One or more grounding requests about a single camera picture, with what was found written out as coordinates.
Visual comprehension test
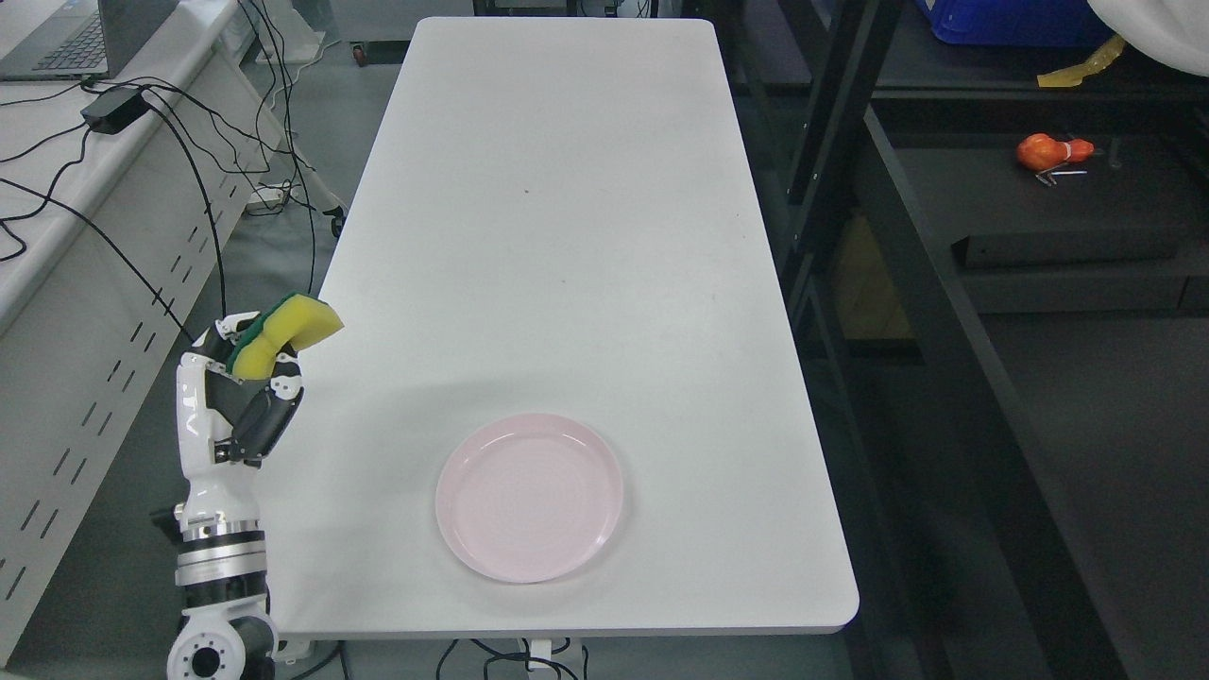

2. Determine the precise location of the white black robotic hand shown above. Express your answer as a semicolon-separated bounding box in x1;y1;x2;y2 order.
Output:
177;313;305;541

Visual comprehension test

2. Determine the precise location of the green yellow sponge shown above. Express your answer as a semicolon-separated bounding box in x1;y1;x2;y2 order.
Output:
226;293;345;382

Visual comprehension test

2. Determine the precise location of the black metal shelf rack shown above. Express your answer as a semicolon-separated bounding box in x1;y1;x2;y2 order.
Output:
702;1;1207;679

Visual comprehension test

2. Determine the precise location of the white desk with slots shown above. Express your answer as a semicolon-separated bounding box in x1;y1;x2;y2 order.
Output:
0;0;346;653

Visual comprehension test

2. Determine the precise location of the pink round plate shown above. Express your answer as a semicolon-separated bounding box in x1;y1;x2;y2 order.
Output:
434;414;626;584

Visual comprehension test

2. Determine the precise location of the black power adapter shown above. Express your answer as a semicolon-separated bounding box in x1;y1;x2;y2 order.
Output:
79;85;150;136

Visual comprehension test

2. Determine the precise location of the grey laptop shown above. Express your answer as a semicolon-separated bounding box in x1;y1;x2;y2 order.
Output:
1;1;178;82

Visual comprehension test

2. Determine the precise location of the metal hex key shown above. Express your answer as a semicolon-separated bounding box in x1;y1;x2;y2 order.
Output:
1032;163;1088;188

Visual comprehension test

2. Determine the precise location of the orange red toy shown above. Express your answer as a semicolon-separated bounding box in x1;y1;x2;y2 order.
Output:
1016;133;1097;174

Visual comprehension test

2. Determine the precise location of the blue plastic bin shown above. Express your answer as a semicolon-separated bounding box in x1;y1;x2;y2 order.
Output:
914;1;1113;48

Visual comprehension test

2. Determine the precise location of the yellow tape strip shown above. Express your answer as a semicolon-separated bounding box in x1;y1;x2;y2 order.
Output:
1035;34;1127;90

